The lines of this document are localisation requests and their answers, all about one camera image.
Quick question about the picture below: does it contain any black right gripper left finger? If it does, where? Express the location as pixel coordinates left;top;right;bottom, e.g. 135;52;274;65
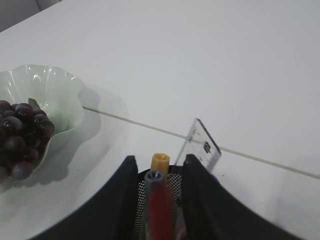
35;155;138;240

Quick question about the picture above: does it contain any black mesh pen holder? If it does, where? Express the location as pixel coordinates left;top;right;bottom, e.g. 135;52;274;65
131;165;190;240

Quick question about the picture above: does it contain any pale green wavy plate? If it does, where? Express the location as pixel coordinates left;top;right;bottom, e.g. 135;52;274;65
0;64;84;171

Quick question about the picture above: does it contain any purple artificial grape bunch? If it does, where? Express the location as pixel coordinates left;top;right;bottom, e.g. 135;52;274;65
0;98;55;184

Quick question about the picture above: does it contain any silver glitter pen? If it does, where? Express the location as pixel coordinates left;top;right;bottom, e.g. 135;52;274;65
141;170;165;240

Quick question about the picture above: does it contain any gold glitter pen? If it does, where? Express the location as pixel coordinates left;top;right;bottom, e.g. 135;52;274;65
150;153;170;177

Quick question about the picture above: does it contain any red glitter pen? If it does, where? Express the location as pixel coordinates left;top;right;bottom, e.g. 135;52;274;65
148;185;174;240

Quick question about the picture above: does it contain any clear plastic ruler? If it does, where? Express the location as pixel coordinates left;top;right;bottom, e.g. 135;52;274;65
174;118;222;173

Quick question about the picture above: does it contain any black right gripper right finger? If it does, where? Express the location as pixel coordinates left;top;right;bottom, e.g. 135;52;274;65
181;154;298;240

